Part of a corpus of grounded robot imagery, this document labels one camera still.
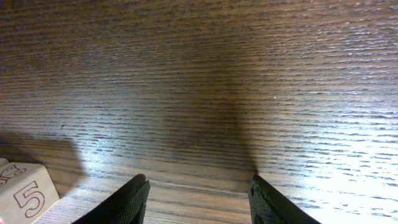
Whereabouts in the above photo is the wooden block with 5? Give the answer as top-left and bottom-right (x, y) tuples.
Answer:
(1, 160), (60, 224)

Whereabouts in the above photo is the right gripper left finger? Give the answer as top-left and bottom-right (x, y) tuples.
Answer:
(73, 174), (150, 224)

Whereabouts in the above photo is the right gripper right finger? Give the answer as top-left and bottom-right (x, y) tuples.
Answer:
(248, 175), (320, 224)

